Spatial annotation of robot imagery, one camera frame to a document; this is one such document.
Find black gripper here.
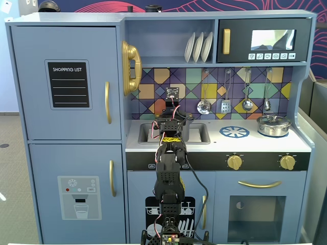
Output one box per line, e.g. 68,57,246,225
161,97,185,120

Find shiny steel pot lid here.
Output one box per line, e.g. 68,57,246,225
257,114,291,126

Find dark grey plastic pot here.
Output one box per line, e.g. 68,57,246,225
158,112,191,142

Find grey toy sink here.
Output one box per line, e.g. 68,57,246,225
137,122,211,145

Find steel slotted skimmer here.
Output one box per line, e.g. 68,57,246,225
196,69,213,115

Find steel slotted spatula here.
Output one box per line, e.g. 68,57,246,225
220,68,232,114

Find grey toy plate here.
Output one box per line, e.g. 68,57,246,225
192,32,204,63
184,32,196,63

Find gold toy telephone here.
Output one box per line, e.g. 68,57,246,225
121,40,143,97

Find white plates in rack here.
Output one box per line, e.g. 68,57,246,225
201,31,214,63

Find steel ladle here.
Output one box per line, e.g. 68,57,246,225
241,68,254,112

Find gold stove knob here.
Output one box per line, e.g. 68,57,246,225
279,154,297,171
226,154,243,171

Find blue dishwasher door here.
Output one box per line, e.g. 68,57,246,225
127,170,216,244

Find silver whisk utensil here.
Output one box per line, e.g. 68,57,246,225
263,67,273,112

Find black microwave door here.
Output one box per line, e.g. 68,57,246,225
216,17,313,64

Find black shopping list chalkboard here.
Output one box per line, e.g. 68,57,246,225
44,59,93,111

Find grey water dispenser sticker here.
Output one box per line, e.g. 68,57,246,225
57,175,102,221

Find blue toy kitchen cabinet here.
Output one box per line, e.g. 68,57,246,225
5,9,317,244

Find blue freezer door with dispenser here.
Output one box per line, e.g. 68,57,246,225
28,143,127,244

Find blue oven door with window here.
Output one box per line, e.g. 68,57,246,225
215,170,307,243

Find blue fridge door with chalkboard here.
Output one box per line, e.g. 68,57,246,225
10,25,122,140

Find black rounded helmet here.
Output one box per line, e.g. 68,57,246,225
37,0,61,13

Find small gripper camera board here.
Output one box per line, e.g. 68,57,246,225
166,87,180,99

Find red white servo wires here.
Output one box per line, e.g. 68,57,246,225
152,98,190,164

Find gold fridge door handle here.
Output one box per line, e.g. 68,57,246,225
104,81,112,125

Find black power cable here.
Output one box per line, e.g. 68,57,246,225
184,150,209,243

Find gold freezer door handle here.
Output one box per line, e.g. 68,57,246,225
109,160,117,198

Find gold microwave handle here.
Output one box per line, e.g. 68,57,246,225
222,28,231,55

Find gold dishwasher door handle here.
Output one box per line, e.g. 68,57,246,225
201,195,207,230

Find gold oven door handle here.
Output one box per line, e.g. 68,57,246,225
238,180,282,189

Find white wall outlet plate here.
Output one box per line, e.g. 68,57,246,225
0,0,13,14

